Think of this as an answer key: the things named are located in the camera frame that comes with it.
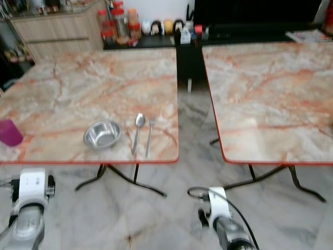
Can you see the small steel bowl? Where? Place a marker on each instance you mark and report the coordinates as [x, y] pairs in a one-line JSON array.
[[102, 135]]

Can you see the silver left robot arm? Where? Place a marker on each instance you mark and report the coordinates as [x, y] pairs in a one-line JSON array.
[[26, 229]]

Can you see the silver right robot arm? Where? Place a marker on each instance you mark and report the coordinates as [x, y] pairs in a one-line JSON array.
[[234, 235]]

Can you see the purple plastic cup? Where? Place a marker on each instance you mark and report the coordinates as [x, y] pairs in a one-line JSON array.
[[10, 133]]

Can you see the black metal table legs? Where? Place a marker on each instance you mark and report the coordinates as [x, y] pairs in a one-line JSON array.
[[119, 176], [294, 179]]

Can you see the steel fork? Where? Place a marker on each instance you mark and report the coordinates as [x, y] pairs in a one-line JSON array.
[[150, 136]]

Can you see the steel spoon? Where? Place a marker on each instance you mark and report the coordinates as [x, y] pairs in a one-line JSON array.
[[139, 120]]

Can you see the dark shelf unit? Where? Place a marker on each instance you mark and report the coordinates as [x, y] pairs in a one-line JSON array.
[[11, 52]]

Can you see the light wooden cabinet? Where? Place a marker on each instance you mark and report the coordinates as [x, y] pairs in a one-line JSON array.
[[57, 34]]

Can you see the small red lidded jar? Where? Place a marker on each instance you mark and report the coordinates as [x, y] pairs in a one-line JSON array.
[[108, 38]]

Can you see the large red lidded jar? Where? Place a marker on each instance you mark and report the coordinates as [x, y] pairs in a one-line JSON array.
[[120, 24]]

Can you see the small white box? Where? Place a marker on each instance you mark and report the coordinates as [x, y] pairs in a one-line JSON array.
[[186, 36]]

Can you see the white round figurine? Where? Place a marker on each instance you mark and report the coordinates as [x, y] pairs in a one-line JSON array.
[[146, 28]]

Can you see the small red container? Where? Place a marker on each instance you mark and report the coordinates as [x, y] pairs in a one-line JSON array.
[[197, 29]]

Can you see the black round figurine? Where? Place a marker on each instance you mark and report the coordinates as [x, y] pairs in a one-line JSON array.
[[179, 25], [156, 28]]

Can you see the yellow round figurine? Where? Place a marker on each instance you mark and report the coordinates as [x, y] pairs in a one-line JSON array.
[[168, 26]]

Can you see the printed magazine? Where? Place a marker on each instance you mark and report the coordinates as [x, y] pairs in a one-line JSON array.
[[309, 35]]

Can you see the black television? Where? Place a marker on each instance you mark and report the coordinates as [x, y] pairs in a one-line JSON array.
[[255, 10]]

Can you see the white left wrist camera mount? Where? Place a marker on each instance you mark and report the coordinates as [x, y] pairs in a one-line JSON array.
[[34, 185]]

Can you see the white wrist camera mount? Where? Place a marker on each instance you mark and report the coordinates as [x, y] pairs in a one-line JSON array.
[[219, 204], [34, 185]]

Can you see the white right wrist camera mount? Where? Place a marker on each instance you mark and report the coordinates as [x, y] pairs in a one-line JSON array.
[[219, 204]]

